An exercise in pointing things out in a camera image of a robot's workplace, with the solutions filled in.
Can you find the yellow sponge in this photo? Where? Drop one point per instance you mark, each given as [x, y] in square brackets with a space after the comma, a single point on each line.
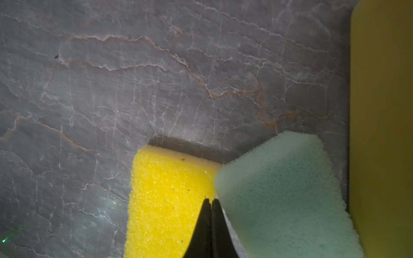
[167, 192]

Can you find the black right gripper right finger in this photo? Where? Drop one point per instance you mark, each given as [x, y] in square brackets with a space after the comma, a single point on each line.
[222, 245]

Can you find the mint green sponge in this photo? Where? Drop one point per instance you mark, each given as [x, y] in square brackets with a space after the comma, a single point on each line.
[284, 200]

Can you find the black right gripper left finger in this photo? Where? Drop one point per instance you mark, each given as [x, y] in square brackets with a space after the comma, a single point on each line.
[200, 244]

